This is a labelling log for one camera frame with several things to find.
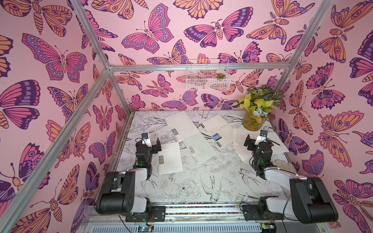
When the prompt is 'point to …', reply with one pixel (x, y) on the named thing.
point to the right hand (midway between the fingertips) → (258, 136)
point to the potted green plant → (257, 104)
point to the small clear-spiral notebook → (169, 158)
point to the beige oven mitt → (284, 165)
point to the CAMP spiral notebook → (220, 129)
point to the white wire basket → (208, 79)
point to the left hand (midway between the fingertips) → (152, 138)
